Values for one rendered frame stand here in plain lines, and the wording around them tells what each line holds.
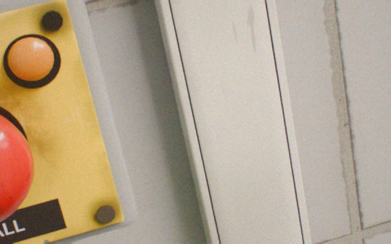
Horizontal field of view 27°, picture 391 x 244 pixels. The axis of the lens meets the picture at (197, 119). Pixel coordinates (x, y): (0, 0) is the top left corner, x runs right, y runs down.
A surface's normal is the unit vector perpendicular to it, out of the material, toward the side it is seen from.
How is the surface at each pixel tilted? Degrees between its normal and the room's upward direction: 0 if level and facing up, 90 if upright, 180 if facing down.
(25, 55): 74
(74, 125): 90
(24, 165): 93
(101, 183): 90
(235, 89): 90
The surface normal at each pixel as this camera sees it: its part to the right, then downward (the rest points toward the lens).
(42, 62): 0.49, 0.38
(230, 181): 0.22, 0.39
